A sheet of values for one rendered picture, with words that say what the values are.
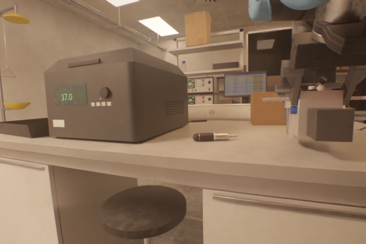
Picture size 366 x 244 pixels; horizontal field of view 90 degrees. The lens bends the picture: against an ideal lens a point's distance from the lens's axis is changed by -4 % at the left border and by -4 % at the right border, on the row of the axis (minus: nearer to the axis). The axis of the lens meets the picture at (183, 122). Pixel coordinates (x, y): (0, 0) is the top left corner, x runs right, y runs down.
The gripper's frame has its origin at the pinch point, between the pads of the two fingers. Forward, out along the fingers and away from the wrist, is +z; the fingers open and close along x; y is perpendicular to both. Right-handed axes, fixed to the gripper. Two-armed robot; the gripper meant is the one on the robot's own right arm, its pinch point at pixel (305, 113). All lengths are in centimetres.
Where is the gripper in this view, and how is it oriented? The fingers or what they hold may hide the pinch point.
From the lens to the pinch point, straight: 64.0
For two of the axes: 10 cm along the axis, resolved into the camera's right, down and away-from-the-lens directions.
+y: -3.5, 1.1, -9.3
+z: 0.3, 9.9, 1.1
